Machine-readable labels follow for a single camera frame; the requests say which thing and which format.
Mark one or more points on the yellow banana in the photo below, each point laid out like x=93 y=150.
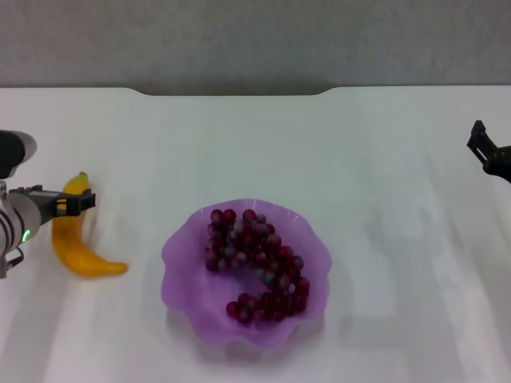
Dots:
x=76 y=247

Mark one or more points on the dark red grape bunch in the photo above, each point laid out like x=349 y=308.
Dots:
x=247 y=247

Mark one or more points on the purple wavy-edged plastic plate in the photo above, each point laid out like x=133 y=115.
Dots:
x=187 y=279

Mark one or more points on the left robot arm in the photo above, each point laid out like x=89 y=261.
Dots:
x=16 y=223

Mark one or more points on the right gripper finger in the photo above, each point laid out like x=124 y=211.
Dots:
x=481 y=139

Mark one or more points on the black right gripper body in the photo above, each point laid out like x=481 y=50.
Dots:
x=501 y=161

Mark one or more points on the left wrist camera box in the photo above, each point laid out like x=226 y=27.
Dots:
x=14 y=153

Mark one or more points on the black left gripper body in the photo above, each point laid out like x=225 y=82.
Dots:
x=48 y=205

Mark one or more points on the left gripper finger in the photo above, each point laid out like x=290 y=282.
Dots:
x=81 y=201

